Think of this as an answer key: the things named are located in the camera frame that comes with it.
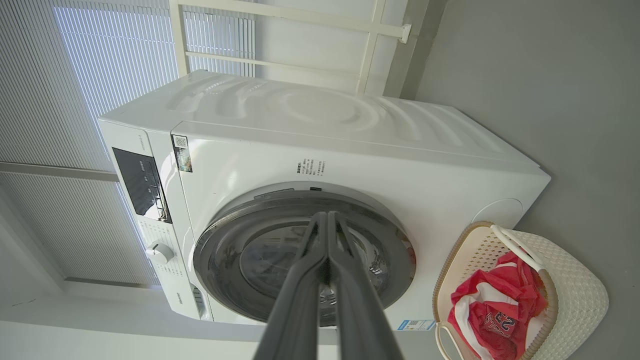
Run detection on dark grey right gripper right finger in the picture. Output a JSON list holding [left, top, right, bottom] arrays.
[[327, 211, 405, 360]]

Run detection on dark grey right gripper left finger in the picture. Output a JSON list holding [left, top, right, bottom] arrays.
[[252, 211, 329, 360]]

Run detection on dark round washing machine door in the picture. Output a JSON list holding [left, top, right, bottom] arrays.
[[192, 189, 417, 328]]

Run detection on red white printed jersey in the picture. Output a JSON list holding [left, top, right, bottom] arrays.
[[446, 285, 538, 360]]

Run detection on white front-load washing machine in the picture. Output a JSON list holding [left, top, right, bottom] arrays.
[[97, 70, 551, 333]]

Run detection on cream perforated laundry basket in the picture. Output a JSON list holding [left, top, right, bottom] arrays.
[[432, 221, 610, 360]]

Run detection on blue white energy label sticker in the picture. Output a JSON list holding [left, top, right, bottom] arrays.
[[397, 320, 436, 332]]

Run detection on white round control knob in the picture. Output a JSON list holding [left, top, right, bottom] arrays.
[[145, 241, 175, 266]]

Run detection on QR code sticker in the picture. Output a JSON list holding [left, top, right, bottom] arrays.
[[171, 135, 193, 173]]

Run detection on white window blinds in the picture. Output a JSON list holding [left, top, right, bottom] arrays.
[[0, 0, 256, 287]]

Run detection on white metal frame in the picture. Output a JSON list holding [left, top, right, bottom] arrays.
[[169, 0, 412, 96]]

